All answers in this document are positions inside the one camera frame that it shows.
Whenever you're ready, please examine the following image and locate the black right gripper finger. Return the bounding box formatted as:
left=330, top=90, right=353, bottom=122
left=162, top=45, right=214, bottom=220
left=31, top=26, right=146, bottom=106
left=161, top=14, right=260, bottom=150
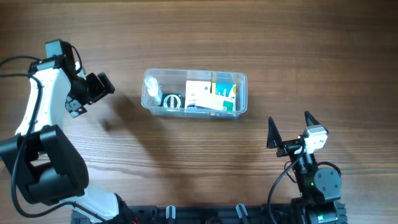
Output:
left=304, top=111, right=320, bottom=126
left=267, top=116, right=282, bottom=148

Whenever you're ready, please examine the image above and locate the small clear white bottle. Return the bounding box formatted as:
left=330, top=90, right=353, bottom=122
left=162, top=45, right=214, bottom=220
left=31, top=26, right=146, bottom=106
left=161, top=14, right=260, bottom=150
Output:
left=144, top=76, right=163, bottom=106

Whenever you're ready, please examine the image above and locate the blue VapoDrops lozenge box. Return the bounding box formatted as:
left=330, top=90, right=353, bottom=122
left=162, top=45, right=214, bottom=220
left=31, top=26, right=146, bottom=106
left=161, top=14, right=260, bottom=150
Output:
left=211, top=82, right=236, bottom=98

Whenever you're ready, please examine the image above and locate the white green medicine box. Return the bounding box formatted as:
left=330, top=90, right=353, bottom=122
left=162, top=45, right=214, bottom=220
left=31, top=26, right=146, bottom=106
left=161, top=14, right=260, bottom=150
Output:
left=195, top=93, right=235, bottom=111

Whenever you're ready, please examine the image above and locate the green Zam-Buk ointment box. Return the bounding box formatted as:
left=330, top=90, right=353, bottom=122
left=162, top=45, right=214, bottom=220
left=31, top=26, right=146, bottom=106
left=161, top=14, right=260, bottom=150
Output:
left=161, top=93, right=183, bottom=109

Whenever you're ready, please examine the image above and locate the white Hansaplast plaster box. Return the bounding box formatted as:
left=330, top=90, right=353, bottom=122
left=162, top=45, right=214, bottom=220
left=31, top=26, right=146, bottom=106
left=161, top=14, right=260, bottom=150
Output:
left=185, top=80, right=211, bottom=109

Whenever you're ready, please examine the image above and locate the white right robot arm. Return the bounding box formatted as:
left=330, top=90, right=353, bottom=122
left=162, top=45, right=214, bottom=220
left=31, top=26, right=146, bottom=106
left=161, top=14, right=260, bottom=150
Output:
left=267, top=111, right=348, bottom=224

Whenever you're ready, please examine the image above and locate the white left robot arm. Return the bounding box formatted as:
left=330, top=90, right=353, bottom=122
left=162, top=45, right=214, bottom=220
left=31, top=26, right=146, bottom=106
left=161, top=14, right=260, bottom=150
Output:
left=1, top=40, right=135, bottom=223

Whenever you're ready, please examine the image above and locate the clear plastic container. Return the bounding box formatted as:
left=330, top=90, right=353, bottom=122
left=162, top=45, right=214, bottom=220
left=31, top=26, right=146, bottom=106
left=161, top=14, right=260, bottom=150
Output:
left=141, top=68, right=248, bottom=119

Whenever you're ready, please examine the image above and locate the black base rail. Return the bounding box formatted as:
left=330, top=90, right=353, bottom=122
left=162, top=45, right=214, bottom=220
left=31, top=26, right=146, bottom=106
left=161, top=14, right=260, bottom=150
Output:
left=70, top=203, right=348, bottom=224

